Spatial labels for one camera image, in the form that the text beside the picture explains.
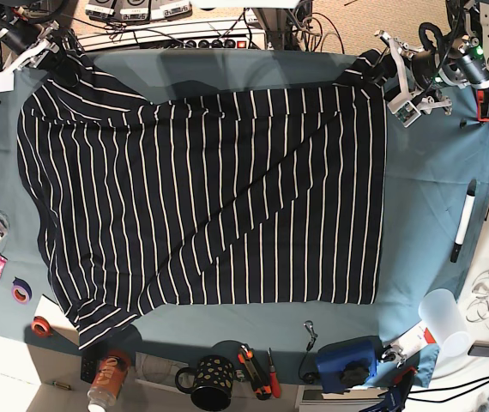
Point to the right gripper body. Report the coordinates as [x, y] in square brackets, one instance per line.
[30, 44]

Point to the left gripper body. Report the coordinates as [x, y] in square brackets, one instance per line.
[405, 101]

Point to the navy white striped t-shirt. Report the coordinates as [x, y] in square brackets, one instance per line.
[250, 197]

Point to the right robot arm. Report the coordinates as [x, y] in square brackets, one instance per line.
[11, 11]

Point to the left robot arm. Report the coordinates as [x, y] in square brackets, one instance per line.
[459, 58]

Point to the red black table clamp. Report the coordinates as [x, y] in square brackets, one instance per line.
[482, 103]

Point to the white black marker pen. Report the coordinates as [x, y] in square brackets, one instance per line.
[467, 211]

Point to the white power strip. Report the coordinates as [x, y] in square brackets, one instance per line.
[223, 33]

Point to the purple tape roll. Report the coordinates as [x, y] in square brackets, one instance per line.
[21, 291]

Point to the translucent plastic cup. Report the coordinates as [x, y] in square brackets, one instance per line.
[441, 314]

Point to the white red card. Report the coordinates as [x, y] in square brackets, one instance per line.
[413, 340]

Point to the orange tape roll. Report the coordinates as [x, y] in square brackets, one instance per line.
[41, 327]

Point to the white paper sheet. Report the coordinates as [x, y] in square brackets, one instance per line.
[49, 310]

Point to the grey flat adapter box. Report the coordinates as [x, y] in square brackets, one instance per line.
[479, 349]

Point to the blue clamp device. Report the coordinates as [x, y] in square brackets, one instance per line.
[352, 364]

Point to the black remote control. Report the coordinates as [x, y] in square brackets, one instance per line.
[89, 364]

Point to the orange drink bottle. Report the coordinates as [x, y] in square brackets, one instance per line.
[108, 381]

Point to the orange black utility knife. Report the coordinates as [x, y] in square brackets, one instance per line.
[258, 378]

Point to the black mug with yellow leaves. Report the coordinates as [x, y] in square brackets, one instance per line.
[209, 384]

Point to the red handled screwdriver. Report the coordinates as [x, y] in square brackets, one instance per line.
[273, 379]

